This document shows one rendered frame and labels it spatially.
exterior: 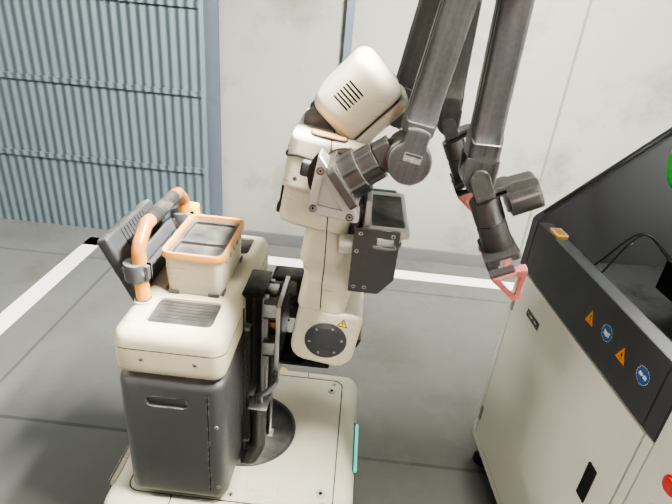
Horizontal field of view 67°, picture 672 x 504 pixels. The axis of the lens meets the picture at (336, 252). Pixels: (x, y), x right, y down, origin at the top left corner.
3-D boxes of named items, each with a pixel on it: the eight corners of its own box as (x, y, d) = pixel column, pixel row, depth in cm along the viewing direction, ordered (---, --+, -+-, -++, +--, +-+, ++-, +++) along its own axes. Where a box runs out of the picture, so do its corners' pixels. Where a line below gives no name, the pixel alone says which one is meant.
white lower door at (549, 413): (473, 430, 186) (520, 268, 155) (479, 430, 186) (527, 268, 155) (543, 627, 128) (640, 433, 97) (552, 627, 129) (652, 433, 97)
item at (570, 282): (524, 269, 153) (538, 221, 146) (538, 270, 154) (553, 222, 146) (640, 427, 98) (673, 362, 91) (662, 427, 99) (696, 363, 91)
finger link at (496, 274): (526, 281, 102) (515, 242, 98) (536, 300, 95) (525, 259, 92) (492, 291, 103) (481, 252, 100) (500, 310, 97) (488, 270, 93)
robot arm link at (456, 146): (439, 137, 135) (441, 142, 130) (464, 127, 134) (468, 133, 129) (446, 160, 138) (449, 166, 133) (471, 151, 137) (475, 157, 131)
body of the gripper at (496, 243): (510, 236, 103) (501, 205, 100) (523, 260, 94) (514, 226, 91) (478, 246, 104) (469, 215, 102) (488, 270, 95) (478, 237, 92)
